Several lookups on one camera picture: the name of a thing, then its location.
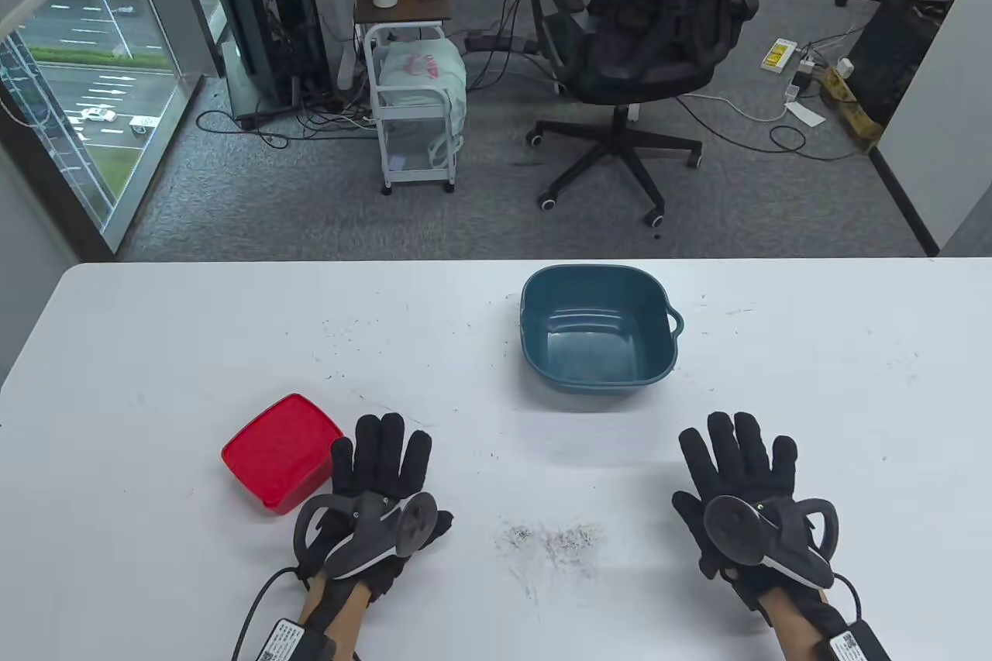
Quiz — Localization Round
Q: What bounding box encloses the person's left hand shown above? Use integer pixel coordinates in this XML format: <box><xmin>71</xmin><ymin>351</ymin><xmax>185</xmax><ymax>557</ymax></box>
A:
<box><xmin>293</xmin><ymin>413</ymin><xmax>454</xmax><ymax>604</ymax></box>

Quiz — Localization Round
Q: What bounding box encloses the person's right hand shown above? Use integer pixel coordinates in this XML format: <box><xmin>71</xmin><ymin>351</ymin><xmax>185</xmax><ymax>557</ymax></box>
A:
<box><xmin>671</xmin><ymin>411</ymin><xmax>838</xmax><ymax>627</ymax></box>

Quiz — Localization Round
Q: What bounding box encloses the black white hand controller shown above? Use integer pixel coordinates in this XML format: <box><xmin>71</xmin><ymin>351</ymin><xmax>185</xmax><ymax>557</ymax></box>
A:
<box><xmin>701</xmin><ymin>494</ymin><xmax>840</xmax><ymax>590</ymax></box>
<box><xmin>294</xmin><ymin>491</ymin><xmax>439</xmax><ymax>580</ymax></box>

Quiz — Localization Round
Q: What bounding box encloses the red container lid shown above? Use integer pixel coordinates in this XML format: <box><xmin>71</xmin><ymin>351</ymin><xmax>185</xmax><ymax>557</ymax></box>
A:
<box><xmin>222</xmin><ymin>394</ymin><xmax>344</xmax><ymax>497</ymax></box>

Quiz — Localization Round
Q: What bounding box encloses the teal plastic basin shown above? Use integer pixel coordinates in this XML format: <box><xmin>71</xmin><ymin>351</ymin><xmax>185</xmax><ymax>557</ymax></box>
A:
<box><xmin>520</xmin><ymin>264</ymin><xmax>685</xmax><ymax>392</ymax></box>

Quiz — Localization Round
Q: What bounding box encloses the person's left forearm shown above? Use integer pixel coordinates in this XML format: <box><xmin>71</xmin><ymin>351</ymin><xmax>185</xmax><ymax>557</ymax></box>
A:
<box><xmin>298</xmin><ymin>576</ymin><xmax>373</xmax><ymax>661</ymax></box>

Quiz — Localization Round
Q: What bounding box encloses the brown cardboard piece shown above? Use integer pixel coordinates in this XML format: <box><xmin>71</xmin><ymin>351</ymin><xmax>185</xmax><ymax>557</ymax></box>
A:
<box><xmin>820</xmin><ymin>66</ymin><xmax>884</xmax><ymax>146</ymax></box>

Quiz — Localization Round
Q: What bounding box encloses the white power strip with plugs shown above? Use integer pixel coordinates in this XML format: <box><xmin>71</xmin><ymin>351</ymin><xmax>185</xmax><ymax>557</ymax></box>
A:
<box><xmin>784</xmin><ymin>57</ymin><xmax>819</xmax><ymax>102</ymax></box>

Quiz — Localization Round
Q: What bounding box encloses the white plastic bag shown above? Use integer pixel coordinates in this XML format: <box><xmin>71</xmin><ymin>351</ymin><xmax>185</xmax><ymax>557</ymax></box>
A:
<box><xmin>377</xmin><ymin>41</ymin><xmax>468</xmax><ymax>166</ymax></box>

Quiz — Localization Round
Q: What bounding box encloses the black mesh office chair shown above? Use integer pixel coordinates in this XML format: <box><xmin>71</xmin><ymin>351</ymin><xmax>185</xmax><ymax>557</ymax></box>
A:
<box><xmin>525</xmin><ymin>0</ymin><xmax>762</xmax><ymax>228</ymax></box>

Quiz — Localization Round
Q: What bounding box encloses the black leaning panel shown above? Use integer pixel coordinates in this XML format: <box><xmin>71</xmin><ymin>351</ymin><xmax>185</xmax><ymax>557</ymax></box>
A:
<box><xmin>849</xmin><ymin>0</ymin><xmax>970</xmax><ymax>143</ymax></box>

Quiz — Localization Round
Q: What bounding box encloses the black computer tower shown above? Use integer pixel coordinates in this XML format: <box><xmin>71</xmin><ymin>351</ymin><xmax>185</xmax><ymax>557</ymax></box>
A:
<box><xmin>213</xmin><ymin>0</ymin><xmax>330</xmax><ymax>127</ymax></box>

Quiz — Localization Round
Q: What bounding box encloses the white cart with brown top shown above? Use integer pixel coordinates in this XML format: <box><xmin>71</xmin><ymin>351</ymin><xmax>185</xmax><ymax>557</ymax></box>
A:
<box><xmin>354</xmin><ymin>0</ymin><xmax>466</xmax><ymax>195</ymax></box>

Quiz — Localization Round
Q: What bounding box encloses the white desk leg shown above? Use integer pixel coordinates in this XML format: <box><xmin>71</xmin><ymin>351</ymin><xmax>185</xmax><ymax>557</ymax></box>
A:
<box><xmin>314</xmin><ymin>0</ymin><xmax>357</xmax><ymax>92</ymax></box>

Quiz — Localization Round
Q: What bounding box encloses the glass window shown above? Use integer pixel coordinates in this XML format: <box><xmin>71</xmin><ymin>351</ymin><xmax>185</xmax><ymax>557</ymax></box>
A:
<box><xmin>0</xmin><ymin>0</ymin><xmax>202</xmax><ymax>251</ymax></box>

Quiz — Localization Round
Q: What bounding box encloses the black wrist module cable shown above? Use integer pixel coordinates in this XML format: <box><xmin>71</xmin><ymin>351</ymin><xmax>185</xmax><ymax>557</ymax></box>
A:
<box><xmin>833</xmin><ymin>572</ymin><xmax>863</xmax><ymax>623</ymax></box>
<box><xmin>231</xmin><ymin>566</ymin><xmax>299</xmax><ymax>661</ymax></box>

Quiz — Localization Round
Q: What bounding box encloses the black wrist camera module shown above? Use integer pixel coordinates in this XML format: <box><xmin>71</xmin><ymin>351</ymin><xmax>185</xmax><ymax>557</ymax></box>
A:
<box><xmin>252</xmin><ymin>618</ymin><xmax>338</xmax><ymax>661</ymax></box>
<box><xmin>821</xmin><ymin>618</ymin><xmax>892</xmax><ymax>661</ymax></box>

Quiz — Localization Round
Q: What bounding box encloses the black floor cable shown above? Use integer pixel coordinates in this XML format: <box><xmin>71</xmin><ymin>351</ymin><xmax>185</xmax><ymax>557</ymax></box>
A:
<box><xmin>195</xmin><ymin>107</ymin><xmax>381</xmax><ymax>150</ymax></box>
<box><xmin>674</xmin><ymin>95</ymin><xmax>865</xmax><ymax>162</ymax></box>

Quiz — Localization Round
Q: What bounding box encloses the white floor cable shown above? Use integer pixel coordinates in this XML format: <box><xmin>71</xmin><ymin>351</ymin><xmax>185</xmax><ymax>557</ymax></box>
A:
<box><xmin>682</xmin><ymin>91</ymin><xmax>791</xmax><ymax>123</ymax></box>

